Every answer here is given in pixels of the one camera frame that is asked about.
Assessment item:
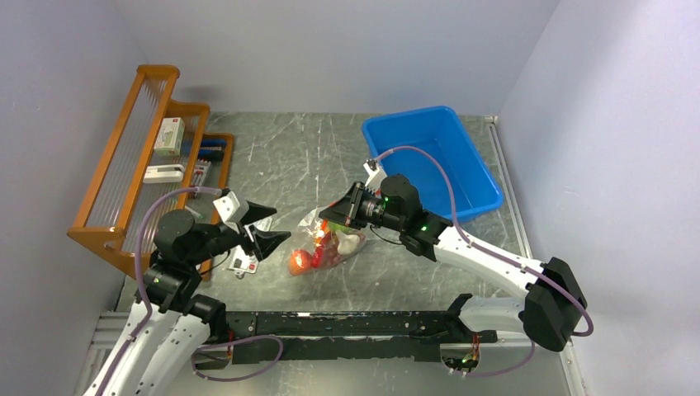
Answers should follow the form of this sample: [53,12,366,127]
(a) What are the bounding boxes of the orange wooden rack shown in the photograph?
[67,64,234,277]

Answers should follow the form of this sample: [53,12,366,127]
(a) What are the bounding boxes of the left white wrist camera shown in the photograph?
[213,191,249,224]

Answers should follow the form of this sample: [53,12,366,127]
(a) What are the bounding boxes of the red fake chili pepper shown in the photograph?
[312,239,337,269]

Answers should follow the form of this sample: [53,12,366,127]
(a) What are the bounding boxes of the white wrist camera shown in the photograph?
[213,191,249,224]
[363,158,387,194]

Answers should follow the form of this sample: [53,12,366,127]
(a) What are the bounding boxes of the white flat device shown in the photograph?
[143,164,185,184]

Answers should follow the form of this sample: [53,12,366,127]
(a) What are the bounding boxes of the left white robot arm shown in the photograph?
[85,193,291,395]

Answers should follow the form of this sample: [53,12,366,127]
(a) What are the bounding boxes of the blue plastic bin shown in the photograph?
[362,106,504,223]

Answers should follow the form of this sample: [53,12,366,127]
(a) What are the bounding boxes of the white box with red label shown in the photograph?
[154,117,185,157]

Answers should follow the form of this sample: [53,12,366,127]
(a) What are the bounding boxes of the blue marker pens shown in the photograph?
[196,139,228,163]

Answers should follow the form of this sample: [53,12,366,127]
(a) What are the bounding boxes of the fake garlic bulb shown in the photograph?
[336,231,364,256]

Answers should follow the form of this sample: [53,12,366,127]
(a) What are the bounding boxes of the clear zip top bag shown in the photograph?
[287,207,367,276]

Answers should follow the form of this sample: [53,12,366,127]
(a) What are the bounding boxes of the white blister pack card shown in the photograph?
[226,216,272,279]

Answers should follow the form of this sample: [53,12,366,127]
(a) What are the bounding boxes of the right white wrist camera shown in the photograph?
[363,158,387,194]

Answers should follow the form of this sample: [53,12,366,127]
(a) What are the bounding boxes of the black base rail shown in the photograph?
[227,311,498,364]

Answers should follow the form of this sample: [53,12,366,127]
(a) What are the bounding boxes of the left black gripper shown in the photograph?
[186,199,291,265]

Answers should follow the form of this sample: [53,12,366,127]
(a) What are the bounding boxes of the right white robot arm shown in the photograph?
[319,175,592,352]

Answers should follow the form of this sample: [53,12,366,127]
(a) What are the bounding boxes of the fake peach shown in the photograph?
[288,249,313,276]

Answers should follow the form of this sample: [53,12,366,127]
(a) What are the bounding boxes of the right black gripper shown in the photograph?
[319,181,404,232]

